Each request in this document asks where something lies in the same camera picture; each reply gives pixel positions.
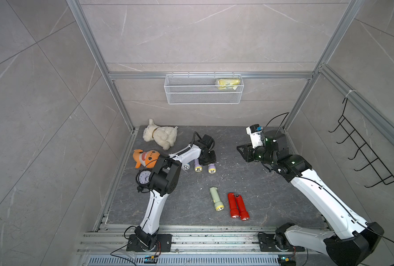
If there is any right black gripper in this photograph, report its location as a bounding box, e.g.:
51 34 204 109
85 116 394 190
236 142 274 167

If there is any purple flashlight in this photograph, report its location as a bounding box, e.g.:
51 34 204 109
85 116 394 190
194 158 202 172
208 164 216 174

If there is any green flashlight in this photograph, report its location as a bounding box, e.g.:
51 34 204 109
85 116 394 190
210 187 225 211

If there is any red flashlight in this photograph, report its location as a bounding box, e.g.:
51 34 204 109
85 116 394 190
235 195 250 221
227 192 240 218

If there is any blue flashlight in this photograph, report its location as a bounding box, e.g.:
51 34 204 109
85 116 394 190
181 164 190 170

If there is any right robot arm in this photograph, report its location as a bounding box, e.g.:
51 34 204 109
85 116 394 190
237 124 384 266

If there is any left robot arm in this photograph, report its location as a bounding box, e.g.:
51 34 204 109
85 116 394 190
134 132 216 250

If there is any white plush dog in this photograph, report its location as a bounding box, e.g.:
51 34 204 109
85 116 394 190
143 119 178 150

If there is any orange plush toy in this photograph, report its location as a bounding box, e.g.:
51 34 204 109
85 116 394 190
133 149 160 168

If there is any black alarm clock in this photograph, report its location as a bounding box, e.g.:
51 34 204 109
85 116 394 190
136 168 151 194

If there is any yellow item in basket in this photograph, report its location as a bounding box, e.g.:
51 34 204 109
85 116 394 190
215 79 241 90

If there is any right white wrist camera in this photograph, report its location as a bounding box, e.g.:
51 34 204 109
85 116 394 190
246 124 263 149

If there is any black corrugated cable left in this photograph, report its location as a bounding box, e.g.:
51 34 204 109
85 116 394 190
191 131 204 149

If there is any white wire wall basket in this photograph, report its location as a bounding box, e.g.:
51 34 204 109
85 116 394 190
164 74 244 105

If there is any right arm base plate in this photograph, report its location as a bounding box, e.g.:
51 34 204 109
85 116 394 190
257 232 305 252

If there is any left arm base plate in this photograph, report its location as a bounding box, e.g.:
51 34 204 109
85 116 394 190
126 234 173 252

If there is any black wall hook rack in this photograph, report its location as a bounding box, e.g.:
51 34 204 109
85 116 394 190
328 98 394 188

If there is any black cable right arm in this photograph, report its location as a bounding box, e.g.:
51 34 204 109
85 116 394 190
264 112 394 266

